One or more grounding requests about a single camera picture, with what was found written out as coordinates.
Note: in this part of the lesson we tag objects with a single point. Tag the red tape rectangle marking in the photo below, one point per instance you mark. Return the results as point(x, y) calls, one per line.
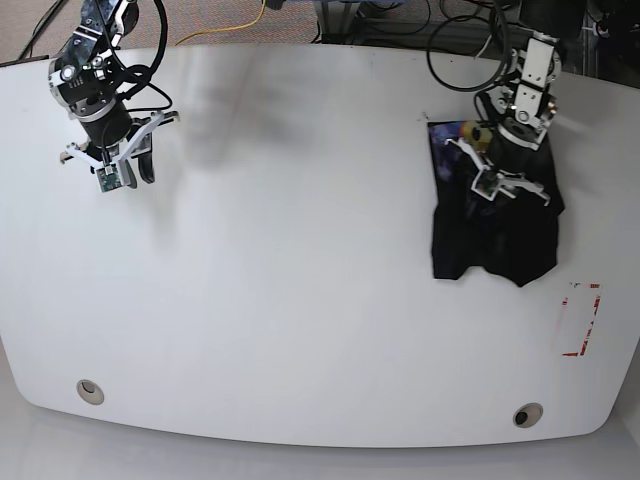
point(578, 314)

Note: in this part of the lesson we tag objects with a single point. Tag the right table cable grommet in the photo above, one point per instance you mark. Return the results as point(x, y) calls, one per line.
point(528, 415)

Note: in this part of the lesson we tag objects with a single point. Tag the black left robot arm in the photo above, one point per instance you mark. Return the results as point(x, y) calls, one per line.
point(518, 104)

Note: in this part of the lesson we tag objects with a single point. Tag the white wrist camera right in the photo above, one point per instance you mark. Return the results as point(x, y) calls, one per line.
point(108, 178)

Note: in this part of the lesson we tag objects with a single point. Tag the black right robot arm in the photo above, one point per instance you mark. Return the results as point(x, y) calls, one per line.
point(118, 106)

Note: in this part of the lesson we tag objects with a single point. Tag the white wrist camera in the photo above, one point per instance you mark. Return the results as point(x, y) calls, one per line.
point(486, 184)
point(108, 178)

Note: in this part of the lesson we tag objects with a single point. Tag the black t-shirt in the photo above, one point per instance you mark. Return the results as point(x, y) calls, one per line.
point(516, 239)

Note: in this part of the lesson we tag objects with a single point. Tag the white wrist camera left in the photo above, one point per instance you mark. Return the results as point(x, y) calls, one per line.
point(486, 184)

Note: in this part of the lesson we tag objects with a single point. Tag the table cable grommet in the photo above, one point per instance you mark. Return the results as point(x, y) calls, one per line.
point(90, 392)
point(528, 415)

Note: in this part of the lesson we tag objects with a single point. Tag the left table cable grommet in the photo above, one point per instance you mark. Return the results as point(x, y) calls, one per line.
point(90, 392)

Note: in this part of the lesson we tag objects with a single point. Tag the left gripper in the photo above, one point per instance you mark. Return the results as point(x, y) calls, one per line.
point(509, 182)

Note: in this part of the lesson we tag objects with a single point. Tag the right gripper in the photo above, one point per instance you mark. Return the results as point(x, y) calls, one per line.
point(137, 144)

